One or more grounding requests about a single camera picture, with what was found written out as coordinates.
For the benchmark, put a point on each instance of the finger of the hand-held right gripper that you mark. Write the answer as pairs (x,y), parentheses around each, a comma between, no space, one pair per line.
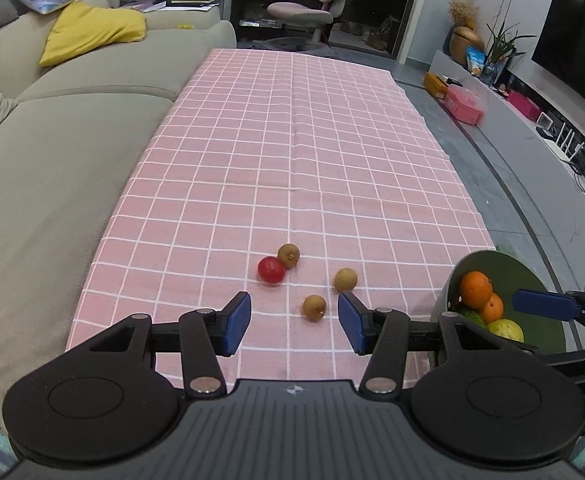
(542,304)
(572,365)

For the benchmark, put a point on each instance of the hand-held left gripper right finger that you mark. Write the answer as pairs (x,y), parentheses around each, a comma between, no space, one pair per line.
(352,322)

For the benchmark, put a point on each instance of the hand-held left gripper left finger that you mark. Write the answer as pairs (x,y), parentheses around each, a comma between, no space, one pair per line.
(237,322)

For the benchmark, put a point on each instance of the brown longan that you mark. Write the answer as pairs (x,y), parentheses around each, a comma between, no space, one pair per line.
(346,280)
(289,255)
(314,307)

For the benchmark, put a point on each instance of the orange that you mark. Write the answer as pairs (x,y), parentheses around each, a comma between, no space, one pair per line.
(476,287)
(493,308)

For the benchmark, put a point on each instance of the green colander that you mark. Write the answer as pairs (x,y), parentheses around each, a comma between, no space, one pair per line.
(502,265)

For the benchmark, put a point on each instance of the red cherry tomato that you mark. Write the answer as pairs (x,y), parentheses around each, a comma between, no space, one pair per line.
(271,269)

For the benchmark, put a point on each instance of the green cucumber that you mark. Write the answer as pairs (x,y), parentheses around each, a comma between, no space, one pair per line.
(470,316)

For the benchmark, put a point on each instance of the white router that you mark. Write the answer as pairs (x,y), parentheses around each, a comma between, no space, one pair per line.
(567,142)

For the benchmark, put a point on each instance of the pink checked tablecloth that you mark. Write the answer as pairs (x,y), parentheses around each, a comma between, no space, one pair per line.
(292,160)

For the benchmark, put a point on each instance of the white television console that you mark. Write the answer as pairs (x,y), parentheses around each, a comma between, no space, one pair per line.
(522,130)

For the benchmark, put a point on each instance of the magenta box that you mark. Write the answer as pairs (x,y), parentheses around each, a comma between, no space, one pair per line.
(525,105)

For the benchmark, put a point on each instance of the pink box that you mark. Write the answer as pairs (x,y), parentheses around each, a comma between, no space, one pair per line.
(465,105)

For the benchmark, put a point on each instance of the orange box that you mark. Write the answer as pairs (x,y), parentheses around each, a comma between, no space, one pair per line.
(437,85)

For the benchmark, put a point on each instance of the beige sofa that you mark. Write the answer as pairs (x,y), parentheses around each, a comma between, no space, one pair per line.
(47,160)

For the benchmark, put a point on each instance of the blue snack bag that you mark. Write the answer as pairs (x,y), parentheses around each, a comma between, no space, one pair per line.
(476,60)

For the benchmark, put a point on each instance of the green potted plant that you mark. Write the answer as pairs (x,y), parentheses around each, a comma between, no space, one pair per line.
(502,50)

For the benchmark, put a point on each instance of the black television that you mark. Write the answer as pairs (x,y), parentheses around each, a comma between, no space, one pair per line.
(577,45)

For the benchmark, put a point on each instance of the golden vase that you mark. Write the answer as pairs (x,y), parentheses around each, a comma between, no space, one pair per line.
(465,45)

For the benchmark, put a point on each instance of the dried flowers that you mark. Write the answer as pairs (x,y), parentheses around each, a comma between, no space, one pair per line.
(461,10)

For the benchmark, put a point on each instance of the black shelf unit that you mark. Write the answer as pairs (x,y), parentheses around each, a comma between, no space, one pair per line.
(262,5)

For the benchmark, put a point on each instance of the yellow pillow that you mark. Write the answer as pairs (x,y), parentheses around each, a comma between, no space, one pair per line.
(92,32)

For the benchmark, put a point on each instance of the small white frame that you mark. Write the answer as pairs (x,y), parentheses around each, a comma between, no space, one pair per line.
(545,122)

